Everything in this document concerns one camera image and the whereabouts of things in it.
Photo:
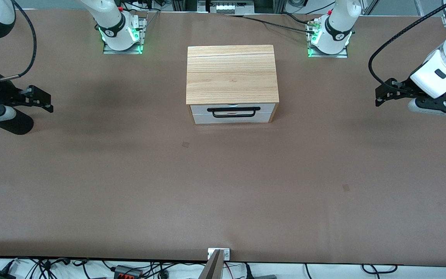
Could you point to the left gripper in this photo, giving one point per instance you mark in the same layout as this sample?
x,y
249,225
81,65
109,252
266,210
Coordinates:
x,y
401,89

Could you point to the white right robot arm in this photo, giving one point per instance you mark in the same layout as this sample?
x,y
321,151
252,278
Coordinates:
x,y
114,35

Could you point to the light wooden drawer cabinet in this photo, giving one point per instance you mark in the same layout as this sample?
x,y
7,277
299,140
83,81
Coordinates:
x,y
230,73

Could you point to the black vase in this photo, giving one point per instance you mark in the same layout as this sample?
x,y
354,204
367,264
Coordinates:
x,y
19,124

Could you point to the black power adapter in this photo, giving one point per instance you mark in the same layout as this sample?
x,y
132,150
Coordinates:
x,y
0,275

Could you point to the white power strip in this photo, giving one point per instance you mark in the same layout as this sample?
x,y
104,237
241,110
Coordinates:
x,y
225,7

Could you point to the orange and black device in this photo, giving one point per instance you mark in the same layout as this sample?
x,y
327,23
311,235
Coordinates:
x,y
126,273

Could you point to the black floor plug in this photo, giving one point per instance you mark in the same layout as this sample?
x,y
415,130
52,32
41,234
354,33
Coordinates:
x,y
247,271

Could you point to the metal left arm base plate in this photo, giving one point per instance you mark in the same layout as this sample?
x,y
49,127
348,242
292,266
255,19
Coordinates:
x,y
343,55

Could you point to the aluminium frame profile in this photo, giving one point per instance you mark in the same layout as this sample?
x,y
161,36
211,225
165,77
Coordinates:
x,y
419,7
369,7

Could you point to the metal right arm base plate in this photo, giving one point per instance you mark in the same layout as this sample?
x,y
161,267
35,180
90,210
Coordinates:
x,y
124,51

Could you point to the small metal edge bracket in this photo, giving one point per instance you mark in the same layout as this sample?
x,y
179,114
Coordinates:
x,y
227,254

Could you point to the grey camera mount pole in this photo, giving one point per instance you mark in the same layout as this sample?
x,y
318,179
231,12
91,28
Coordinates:
x,y
213,269

